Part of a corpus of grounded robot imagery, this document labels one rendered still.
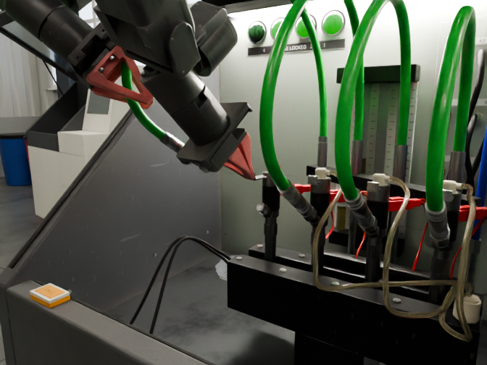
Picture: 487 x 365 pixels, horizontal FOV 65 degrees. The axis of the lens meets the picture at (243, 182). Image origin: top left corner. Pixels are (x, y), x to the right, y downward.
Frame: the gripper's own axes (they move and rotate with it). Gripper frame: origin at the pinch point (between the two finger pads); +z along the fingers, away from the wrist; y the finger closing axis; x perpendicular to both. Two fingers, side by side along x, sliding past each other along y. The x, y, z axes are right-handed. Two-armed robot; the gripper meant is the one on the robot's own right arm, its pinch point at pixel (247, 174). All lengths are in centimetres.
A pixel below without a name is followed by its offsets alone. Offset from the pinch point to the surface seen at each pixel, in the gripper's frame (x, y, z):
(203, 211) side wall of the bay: 35.8, 2.0, 23.2
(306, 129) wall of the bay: 14.0, 25.5, 17.2
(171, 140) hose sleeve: 8.3, -2.0, -8.5
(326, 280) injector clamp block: -10.4, -6.1, 14.0
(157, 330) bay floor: 16.1, -25.0, 16.0
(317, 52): 4.5, 28.8, 0.7
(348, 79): -19.4, 4.4, -11.9
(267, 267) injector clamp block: -1.9, -8.2, 11.8
